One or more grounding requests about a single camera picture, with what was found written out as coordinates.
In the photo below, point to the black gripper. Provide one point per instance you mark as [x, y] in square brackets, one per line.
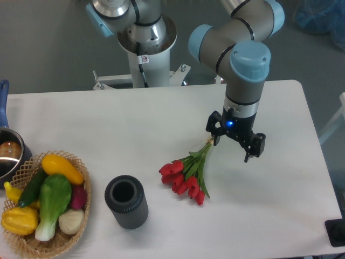
[239, 129]

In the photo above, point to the red tulip bouquet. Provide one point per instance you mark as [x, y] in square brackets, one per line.
[186, 175]

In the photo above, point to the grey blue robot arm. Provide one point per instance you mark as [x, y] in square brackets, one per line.
[235, 52]

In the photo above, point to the dark grey ribbed vase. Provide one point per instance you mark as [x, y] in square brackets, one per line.
[125, 197]

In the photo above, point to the black device at edge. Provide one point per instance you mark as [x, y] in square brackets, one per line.
[335, 232]

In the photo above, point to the blue plastic bag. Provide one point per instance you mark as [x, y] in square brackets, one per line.
[322, 17]

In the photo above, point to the purple red radish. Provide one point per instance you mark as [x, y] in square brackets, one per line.
[78, 197]

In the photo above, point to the yellow squash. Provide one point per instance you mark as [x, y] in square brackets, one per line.
[56, 164]

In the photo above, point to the white garlic bulb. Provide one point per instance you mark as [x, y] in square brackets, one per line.
[70, 221]

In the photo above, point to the green bok choy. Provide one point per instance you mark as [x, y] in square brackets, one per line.
[54, 197]

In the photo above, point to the dark green cucumber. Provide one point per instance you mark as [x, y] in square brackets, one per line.
[31, 191]

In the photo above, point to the small yellow banana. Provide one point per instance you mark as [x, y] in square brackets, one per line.
[13, 194]

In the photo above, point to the yellow bell pepper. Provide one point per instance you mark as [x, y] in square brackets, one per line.
[20, 221]

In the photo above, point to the woven wicker basket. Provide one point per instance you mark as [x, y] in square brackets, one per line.
[27, 246]

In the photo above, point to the white frame at right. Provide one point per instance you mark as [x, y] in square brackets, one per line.
[333, 123]

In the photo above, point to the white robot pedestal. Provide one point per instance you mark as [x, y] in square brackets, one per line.
[148, 51]

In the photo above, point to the blue handled saucepan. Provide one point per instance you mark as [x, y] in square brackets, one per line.
[14, 151]

